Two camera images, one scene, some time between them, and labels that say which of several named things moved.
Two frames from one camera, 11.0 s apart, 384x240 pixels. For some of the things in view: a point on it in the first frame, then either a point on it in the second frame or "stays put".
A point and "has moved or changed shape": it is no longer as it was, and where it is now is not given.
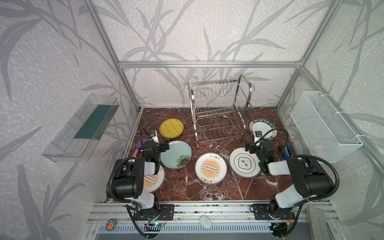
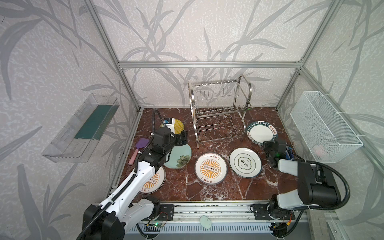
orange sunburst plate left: [153, 183] stays put
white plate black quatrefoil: [244, 163] stays put
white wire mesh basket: [328, 134] stays put
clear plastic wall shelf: [76, 138] stays put
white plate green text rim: [265, 128] has moved or changed shape
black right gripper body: [258, 145] to [268, 147]
